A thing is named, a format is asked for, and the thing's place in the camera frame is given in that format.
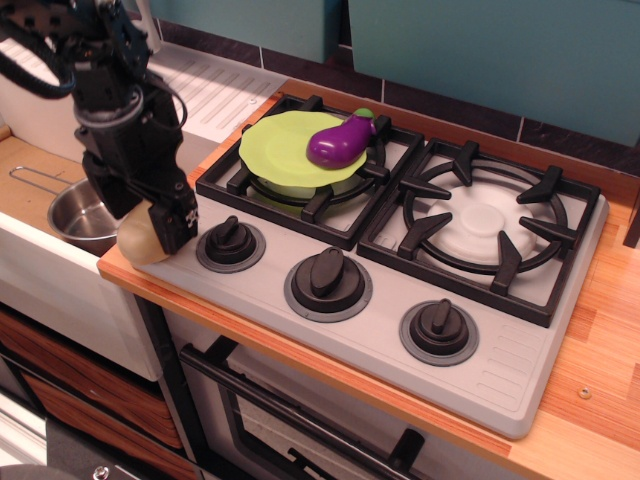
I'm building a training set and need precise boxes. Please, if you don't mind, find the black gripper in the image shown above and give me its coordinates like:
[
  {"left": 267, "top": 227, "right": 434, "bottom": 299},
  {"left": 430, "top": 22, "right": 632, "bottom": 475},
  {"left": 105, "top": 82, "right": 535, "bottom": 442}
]
[{"left": 73, "top": 74, "right": 199, "bottom": 255}]

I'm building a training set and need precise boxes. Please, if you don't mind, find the beige toy potato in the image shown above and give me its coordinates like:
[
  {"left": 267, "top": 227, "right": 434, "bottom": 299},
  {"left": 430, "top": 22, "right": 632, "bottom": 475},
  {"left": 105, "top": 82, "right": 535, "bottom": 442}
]
[{"left": 117, "top": 200, "right": 169, "bottom": 266}]

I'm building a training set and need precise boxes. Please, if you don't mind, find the purple toy eggplant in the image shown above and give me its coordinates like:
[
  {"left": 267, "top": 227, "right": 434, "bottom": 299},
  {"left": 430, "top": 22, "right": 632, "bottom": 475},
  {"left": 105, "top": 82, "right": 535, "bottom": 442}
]
[{"left": 306, "top": 108, "right": 376, "bottom": 169}]

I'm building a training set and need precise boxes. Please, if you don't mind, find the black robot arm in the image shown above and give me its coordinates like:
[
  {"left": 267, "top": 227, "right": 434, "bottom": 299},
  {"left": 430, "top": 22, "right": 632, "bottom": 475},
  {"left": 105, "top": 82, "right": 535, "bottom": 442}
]
[{"left": 1, "top": 1, "right": 198, "bottom": 255}]

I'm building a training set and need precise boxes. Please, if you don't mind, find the small steel pot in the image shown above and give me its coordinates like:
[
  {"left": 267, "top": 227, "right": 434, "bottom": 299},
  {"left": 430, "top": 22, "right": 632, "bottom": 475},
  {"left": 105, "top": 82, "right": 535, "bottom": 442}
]
[{"left": 9, "top": 166, "right": 121, "bottom": 257}]

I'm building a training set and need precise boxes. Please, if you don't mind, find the white toy sink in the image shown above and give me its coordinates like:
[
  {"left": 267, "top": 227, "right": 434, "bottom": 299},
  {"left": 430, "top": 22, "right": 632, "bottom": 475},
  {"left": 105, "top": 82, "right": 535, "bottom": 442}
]
[{"left": 1, "top": 44, "right": 284, "bottom": 381}]

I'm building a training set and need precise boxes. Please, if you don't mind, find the lime green plate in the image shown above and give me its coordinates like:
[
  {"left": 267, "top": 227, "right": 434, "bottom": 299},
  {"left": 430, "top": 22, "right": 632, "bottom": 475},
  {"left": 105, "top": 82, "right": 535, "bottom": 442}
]
[{"left": 239, "top": 111, "right": 367, "bottom": 188}]

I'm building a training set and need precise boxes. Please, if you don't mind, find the left black stove knob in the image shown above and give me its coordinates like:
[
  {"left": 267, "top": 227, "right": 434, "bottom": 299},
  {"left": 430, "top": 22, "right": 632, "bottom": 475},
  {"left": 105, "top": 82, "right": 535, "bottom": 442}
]
[{"left": 196, "top": 215, "right": 266, "bottom": 274}]

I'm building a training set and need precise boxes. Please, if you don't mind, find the black stove knob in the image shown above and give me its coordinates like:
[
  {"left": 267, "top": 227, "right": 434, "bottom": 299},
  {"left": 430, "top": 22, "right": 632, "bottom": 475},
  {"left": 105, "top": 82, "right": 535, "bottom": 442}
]
[
  {"left": 399, "top": 299, "right": 480, "bottom": 367},
  {"left": 196, "top": 215, "right": 266, "bottom": 274},
  {"left": 284, "top": 247, "right": 373, "bottom": 323}
]

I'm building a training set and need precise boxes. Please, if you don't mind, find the left black burner grate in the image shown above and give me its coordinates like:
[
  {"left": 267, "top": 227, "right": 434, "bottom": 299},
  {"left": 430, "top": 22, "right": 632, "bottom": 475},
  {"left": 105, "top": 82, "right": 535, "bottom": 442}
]
[{"left": 196, "top": 95, "right": 425, "bottom": 250}]

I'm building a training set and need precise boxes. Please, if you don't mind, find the black burner grate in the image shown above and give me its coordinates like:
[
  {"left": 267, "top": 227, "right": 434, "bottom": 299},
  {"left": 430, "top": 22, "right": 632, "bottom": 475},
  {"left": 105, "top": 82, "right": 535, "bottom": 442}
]
[
  {"left": 196, "top": 95, "right": 425, "bottom": 250},
  {"left": 357, "top": 139, "right": 602, "bottom": 327}
]

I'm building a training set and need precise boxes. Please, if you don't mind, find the upper wooden drawer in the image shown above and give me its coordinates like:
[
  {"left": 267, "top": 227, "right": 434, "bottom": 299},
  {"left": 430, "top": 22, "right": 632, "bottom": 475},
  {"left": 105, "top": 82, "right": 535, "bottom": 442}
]
[{"left": 1, "top": 306, "right": 170, "bottom": 429}]

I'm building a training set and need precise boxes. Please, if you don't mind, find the wooden drawer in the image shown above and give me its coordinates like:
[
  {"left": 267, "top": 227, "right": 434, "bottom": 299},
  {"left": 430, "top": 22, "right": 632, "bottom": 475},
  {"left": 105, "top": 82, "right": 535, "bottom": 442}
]
[
  {"left": 24, "top": 374, "right": 199, "bottom": 480},
  {"left": 1, "top": 306, "right": 170, "bottom": 429}
]

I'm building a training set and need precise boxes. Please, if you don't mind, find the grey toy faucet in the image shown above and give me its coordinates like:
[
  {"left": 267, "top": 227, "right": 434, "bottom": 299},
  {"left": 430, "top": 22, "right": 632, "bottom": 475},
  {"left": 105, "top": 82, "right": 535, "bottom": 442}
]
[{"left": 123, "top": 0, "right": 161, "bottom": 54}]

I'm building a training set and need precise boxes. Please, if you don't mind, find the middle black stove knob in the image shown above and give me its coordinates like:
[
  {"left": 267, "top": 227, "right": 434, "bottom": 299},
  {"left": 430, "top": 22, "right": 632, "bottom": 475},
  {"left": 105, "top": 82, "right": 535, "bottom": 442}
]
[{"left": 284, "top": 247, "right": 373, "bottom": 323}]

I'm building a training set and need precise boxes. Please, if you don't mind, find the lower wooden drawer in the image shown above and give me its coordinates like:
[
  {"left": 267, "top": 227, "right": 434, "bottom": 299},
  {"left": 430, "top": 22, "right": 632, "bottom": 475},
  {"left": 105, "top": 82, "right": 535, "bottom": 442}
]
[{"left": 24, "top": 374, "right": 199, "bottom": 480}]

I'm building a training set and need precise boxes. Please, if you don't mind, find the toy oven door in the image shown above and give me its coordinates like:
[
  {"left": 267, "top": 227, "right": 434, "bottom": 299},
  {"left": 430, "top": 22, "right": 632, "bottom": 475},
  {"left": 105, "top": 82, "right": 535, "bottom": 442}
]
[{"left": 166, "top": 313, "right": 514, "bottom": 479}]

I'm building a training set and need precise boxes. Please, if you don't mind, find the grey toy stove top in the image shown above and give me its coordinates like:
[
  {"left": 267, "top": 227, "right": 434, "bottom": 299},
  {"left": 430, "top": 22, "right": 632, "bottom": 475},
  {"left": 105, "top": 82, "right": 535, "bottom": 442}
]
[{"left": 130, "top": 138, "right": 608, "bottom": 441}]

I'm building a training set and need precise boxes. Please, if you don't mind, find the right black stove knob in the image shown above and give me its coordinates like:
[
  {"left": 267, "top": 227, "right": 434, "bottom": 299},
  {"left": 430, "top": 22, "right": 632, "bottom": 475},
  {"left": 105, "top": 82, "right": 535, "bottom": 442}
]
[{"left": 399, "top": 299, "right": 480, "bottom": 367}]

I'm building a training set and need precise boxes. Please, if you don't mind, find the right white burner cap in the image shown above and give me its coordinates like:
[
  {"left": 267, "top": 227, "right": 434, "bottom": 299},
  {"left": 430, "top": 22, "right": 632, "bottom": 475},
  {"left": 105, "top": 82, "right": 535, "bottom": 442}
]
[{"left": 426, "top": 171, "right": 554, "bottom": 265}]

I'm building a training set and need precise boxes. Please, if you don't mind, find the right black burner grate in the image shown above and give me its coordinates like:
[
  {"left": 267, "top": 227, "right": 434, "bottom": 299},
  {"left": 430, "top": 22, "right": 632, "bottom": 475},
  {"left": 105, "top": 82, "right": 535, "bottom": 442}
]
[{"left": 357, "top": 139, "right": 602, "bottom": 327}]

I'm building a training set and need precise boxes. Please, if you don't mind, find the black oven door handle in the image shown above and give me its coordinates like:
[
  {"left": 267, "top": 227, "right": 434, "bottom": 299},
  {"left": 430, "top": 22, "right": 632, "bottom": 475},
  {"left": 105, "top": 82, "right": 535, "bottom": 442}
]
[{"left": 179, "top": 345, "right": 424, "bottom": 479}]

